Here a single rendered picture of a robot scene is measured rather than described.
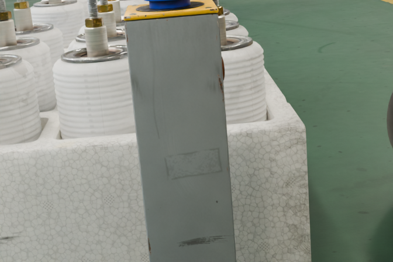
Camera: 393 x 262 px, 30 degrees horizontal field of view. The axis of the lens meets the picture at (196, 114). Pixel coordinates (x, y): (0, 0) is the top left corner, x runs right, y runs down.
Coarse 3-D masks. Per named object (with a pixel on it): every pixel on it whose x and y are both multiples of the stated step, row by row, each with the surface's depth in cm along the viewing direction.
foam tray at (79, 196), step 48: (48, 144) 71; (96, 144) 70; (240, 144) 70; (288, 144) 71; (0, 192) 70; (48, 192) 71; (96, 192) 71; (240, 192) 72; (288, 192) 72; (0, 240) 72; (48, 240) 72; (96, 240) 72; (144, 240) 72; (240, 240) 73; (288, 240) 73
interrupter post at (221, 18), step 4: (220, 16) 74; (224, 16) 74; (220, 20) 74; (224, 20) 74; (220, 24) 74; (224, 24) 74; (220, 28) 74; (224, 28) 74; (220, 32) 74; (224, 32) 74; (220, 36) 74; (224, 36) 75; (220, 40) 74; (224, 40) 75; (224, 44) 75
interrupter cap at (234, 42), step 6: (228, 36) 78; (234, 36) 78; (240, 36) 77; (246, 36) 77; (228, 42) 76; (234, 42) 75; (240, 42) 74; (246, 42) 73; (252, 42) 74; (222, 48) 72; (228, 48) 72; (234, 48) 72; (240, 48) 73
